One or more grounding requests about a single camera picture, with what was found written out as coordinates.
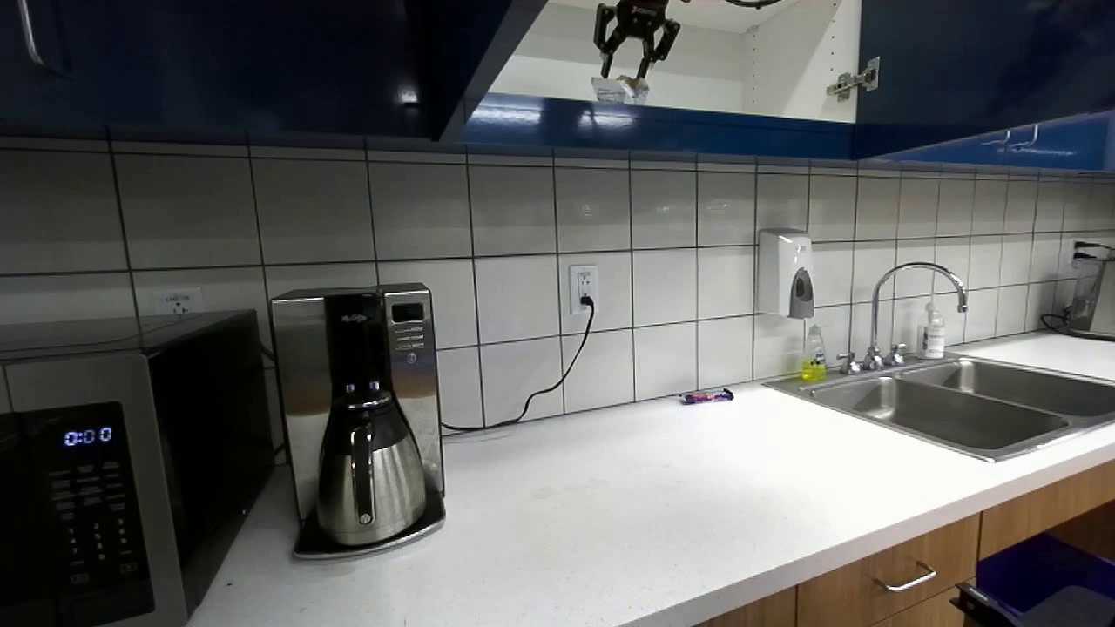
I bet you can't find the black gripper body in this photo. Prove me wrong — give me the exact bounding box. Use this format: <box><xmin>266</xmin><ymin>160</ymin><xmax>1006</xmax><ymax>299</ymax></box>
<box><xmin>595</xmin><ymin>0</ymin><xmax>675</xmax><ymax>31</ymax></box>

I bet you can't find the blue cupboard door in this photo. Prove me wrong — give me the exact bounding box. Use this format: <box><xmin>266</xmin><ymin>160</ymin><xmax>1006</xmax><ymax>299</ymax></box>
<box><xmin>415</xmin><ymin>0</ymin><xmax>552</xmax><ymax>150</ymax></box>
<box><xmin>852</xmin><ymin>0</ymin><xmax>1115</xmax><ymax>178</ymax></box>

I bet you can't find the metal cupboard hinge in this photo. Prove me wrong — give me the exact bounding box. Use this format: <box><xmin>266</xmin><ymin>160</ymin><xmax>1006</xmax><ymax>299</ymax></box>
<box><xmin>822</xmin><ymin>52</ymin><xmax>884</xmax><ymax>106</ymax></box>

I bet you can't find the chrome gooseneck faucet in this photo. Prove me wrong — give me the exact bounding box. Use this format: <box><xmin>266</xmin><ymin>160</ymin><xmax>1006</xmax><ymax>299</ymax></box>
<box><xmin>867</xmin><ymin>259</ymin><xmax>973</xmax><ymax>371</ymax></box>

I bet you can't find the purple candy bar wrapper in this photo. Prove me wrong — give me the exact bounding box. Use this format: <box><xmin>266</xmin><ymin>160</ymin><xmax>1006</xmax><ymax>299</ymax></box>
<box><xmin>675</xmin><ymin>382</ymin><xmax>737</xmax><ymax>406</ymax></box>

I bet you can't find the black steel coffee maker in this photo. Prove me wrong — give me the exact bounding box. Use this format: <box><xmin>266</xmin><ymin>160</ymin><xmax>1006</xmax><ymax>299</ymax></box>
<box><xmin>268</xmin><ymin>277</ymin><xmax>451</xmax><ymax>563</ymax></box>

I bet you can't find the yellow dish soap bottle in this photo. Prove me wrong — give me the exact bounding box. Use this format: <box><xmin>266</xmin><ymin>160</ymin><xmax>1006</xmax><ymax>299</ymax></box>
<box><xmin>793</xmin><ymin>320</ymin><xmax>834</xmax><ymax>385</ymax></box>

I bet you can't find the small white bottle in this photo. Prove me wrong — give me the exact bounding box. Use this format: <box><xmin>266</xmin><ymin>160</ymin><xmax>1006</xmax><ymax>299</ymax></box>
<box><xmin>919</xmin><ymin>299</ymin><xmax>950</xmax><ymax>361</ymax></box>

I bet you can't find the stainless steel sink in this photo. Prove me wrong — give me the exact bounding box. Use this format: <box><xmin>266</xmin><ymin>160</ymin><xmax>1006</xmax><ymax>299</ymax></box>
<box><xmin>770</xmin><ymin>351</ymin><xmax>1115</xmax><ymax>466</ymax></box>

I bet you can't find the steel coffee carafe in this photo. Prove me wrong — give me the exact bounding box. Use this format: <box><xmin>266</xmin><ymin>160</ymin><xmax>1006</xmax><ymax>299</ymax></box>
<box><xmin>311</xmin><ymin>380</ymin><xmax>431</xmax><ymax>550</ymax></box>

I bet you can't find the wooden drawer front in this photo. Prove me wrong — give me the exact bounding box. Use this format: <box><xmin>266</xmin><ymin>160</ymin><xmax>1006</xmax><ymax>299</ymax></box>
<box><xmin>791</xmin><ymin>512</ymin><xmax>982</xmax><ymax>627</ymax></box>

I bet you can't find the wooden base cabinet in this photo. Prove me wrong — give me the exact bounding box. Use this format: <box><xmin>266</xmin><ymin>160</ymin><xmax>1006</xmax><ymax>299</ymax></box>
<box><xmin>692</xmin><ymin>455</ymin><xmax>1115</xmax><ymax>627</ymax></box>

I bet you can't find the black steel microwave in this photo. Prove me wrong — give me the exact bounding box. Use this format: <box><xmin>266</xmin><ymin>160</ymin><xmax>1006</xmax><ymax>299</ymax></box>
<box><xmin>0</xmin><ymin>306</ymin><xmax>279</xmax><ymax>627</ymax></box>

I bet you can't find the white wall outlet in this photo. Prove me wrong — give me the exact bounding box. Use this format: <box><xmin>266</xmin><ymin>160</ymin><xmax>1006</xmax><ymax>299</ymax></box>
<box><xmin>563</xmin><ymin>261</ymin><xmax>607</xmax><ymax>320</ymax></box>

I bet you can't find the white wall soap dispenser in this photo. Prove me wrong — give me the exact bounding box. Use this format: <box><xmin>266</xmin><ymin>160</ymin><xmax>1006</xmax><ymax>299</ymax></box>
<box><xmin>755</xmin><ymin>226</ymin><xmax>818</xmax><ymax>323</ymax></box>

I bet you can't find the black power cord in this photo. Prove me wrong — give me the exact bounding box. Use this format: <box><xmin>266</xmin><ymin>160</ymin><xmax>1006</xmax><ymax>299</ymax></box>
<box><xmin>438</xmin><ymin>293</ymin><xmax>604</xmax><ymax>438</ymax></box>

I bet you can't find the blue glossy wall cabinet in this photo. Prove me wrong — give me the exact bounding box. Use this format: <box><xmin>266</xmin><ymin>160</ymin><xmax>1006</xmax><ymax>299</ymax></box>
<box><xmin>0</xmin><ymin>0</ymin><xmax>426</xmax><ymax>150</ymax></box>

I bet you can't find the silver cupboard handle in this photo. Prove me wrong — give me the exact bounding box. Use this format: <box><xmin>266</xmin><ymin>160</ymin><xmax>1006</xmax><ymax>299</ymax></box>
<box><xmin>9</xmin><ymin>0</ymin><xmax>56</xmax><ymax>77</ymax></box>

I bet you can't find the silver drawer handle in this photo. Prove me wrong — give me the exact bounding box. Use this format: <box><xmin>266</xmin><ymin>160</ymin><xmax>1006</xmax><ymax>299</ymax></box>
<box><xmin>879</xmin><ymin>562</ymin><xmax>943</xmax><ymax>598</ymax></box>

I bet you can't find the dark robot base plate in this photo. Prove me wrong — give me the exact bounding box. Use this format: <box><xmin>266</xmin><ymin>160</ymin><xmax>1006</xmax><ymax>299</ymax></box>
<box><xmin>973</xmin><ymin>528</ymin><xmax>1115</xmax><ymax>627</ymax></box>

